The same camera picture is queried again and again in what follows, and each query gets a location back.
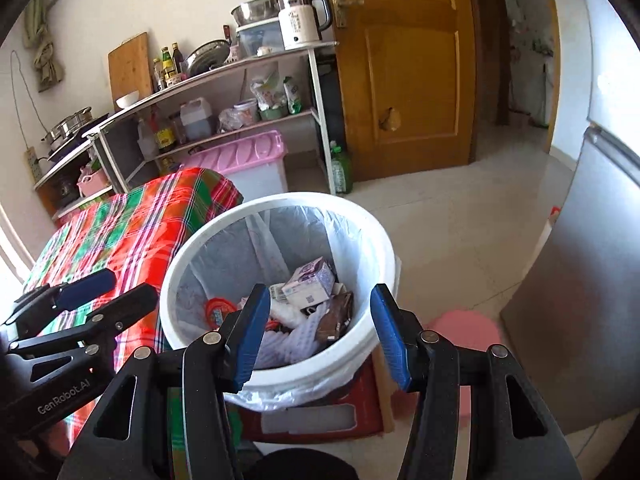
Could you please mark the hanging beige cloth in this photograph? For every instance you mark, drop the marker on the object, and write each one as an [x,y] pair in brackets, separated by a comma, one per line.
[47,50]

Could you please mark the red cardboard box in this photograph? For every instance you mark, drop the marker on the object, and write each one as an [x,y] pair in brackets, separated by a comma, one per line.
[360,400]

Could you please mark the crumpled clear plastic bag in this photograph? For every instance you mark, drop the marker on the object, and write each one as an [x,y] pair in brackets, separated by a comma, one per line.
[229,121]

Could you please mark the pink plastic stool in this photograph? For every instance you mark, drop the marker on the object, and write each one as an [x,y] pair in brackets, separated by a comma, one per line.
[465,325]

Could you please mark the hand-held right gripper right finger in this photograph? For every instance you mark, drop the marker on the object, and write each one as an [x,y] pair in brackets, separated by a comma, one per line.
[390,340]

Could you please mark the green white food packages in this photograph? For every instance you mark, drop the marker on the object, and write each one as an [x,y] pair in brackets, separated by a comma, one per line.
[272,97]

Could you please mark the large white kitchen shelf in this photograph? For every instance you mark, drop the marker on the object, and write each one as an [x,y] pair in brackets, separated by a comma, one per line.
[210,77]

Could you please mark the wooden cutting board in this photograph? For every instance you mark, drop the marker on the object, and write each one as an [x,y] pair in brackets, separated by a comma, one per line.
[130,67]

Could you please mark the clear plastic bin liner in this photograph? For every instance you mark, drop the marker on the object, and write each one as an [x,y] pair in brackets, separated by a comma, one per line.
[300,230]

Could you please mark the pink woven basket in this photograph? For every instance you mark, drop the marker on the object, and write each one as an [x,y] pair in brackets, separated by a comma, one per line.
[93,184]

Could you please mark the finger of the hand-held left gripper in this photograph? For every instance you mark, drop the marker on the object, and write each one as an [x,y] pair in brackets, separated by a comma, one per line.
[85,285]
[130,305]

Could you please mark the stainless steel steamer pot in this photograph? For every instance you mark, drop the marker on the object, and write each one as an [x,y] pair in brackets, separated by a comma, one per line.
[70,125]

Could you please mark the beige power strip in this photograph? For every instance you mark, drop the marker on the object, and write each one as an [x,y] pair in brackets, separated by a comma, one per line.
[34,165]

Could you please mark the small white kitchen shelf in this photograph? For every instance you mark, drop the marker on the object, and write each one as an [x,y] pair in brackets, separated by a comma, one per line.
[65,162]

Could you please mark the small clear seasoning bottle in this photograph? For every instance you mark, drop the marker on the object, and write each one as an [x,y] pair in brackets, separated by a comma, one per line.
[157,77]

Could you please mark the silver refrigerator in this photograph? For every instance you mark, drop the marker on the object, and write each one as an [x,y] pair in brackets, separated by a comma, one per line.
[575,285]

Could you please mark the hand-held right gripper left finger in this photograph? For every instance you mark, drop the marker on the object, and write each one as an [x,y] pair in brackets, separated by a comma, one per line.
[252,340]

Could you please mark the red green plaid tablecloth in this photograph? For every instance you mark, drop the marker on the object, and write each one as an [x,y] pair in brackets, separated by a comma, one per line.
[125,220]

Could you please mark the white ceramic bowl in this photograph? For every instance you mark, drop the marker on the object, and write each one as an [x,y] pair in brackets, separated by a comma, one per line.
[128,101]

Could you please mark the green plastic bottle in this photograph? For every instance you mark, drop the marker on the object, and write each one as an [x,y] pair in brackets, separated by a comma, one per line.
[341,170]

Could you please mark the dark sauce bottle yellow cap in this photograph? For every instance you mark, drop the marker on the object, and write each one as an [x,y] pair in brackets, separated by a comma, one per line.
[177,62]

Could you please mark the white plastic trash bin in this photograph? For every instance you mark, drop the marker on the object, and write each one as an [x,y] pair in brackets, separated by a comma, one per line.
[350,355]

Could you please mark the stainless steel bowl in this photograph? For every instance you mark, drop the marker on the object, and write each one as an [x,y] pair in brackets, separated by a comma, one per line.
[257,10]

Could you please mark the pink lidded storage box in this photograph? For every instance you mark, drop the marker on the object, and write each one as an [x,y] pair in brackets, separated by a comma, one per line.
[240,155]

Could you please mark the black induction cooker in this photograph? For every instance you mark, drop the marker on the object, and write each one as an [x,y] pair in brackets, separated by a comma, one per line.
[75,142]

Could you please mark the yellow label sauce bottle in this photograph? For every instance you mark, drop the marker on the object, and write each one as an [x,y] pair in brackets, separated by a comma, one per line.
[164,135]

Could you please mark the white electric kettle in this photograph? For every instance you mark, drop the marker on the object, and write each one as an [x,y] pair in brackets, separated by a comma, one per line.
[300,25]

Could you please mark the clear plastic storage box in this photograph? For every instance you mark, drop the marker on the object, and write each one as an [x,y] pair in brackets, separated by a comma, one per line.
[262,40]

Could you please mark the wooden door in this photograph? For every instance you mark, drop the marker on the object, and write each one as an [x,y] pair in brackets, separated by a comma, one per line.
[410,85]

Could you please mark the black small appliance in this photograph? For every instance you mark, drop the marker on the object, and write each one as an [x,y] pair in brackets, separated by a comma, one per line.
[66,191]

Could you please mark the white plastic tub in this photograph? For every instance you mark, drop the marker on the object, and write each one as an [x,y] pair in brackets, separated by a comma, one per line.
[246,114]

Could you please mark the white foam fruit net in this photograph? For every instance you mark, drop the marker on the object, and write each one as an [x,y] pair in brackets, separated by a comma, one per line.
[300,345]

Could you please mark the plastic oil jug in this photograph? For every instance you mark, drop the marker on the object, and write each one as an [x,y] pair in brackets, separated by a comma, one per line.
[196,121]

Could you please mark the brown coffee sachet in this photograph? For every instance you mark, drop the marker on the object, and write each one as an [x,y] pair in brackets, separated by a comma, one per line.
[335,320]

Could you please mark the purple white drink carton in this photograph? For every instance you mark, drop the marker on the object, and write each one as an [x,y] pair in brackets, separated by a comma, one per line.
[310,280]

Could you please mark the white plastic bottle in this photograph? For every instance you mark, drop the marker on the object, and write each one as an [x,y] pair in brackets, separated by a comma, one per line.
[146,142]

